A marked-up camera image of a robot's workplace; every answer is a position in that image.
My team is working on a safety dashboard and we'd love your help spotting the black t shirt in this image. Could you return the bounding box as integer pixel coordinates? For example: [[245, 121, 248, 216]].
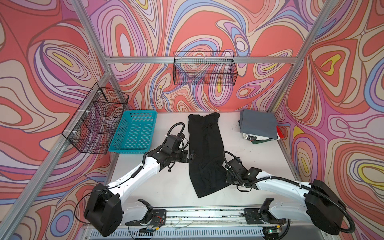
[[188, 113, 229, 198]]

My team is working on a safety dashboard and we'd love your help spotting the teal plastic basket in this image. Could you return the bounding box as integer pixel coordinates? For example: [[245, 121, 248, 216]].
[[109, 110, 158, 155]]

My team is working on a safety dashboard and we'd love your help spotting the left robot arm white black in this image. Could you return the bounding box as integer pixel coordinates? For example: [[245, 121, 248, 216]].
[[83, 122, 191, 237]]

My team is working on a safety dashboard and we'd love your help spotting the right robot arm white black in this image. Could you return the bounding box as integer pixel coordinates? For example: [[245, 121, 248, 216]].
[[223, 151, 356, 236]]

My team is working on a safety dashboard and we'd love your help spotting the white folded t shirt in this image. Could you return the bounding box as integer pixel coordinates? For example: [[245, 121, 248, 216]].
[[243, 133, 274, 142]]

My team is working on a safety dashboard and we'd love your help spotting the red folded t shirt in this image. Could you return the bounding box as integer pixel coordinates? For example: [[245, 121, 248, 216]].
[[277, 126, 284, 139]]

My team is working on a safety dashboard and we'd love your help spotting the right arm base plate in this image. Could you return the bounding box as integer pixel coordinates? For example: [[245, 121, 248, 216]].
[[241, 208, 287, 225]]

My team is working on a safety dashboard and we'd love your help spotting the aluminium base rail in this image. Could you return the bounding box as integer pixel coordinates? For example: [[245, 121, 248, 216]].
[[77, 205, 331, 240]]

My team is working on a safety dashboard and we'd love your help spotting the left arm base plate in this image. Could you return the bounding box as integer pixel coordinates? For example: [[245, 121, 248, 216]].
[[125, 209, 167, 227]]

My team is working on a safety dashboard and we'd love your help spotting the black wire basket back wall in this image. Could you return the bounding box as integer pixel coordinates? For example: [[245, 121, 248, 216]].
[[173, 51, 238, 86]]

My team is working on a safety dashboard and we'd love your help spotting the black wire basket wall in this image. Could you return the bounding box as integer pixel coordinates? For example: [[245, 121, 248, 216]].
[[173, 51, 238, 86], [62, 83, 129, 155]]

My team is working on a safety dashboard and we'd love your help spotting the black wire basket left wall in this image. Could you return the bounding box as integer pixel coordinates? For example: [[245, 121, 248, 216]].
[[62, 83, 129, 155]]

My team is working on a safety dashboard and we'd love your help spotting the aluminium frame crossbar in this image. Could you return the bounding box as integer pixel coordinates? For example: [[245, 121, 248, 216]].
[[105, 57, 298, 64]]

